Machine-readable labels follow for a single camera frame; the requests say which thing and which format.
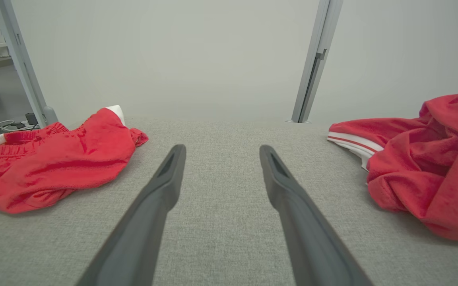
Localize grey metal post with groove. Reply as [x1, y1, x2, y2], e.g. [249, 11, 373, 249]
[291, 0, 344, 124]

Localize red shorts with elastic waistband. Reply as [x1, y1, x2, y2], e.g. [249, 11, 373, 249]
[0, 105, 149, 214]

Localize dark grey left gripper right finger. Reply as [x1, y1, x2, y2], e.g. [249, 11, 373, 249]
[259, 145, 374, 286]

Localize red shirt with white sleeves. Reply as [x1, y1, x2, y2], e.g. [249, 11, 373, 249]
[327, 92, 458, 243]

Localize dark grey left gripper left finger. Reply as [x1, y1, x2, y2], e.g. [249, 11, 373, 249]
[76, 144, 186, 286]

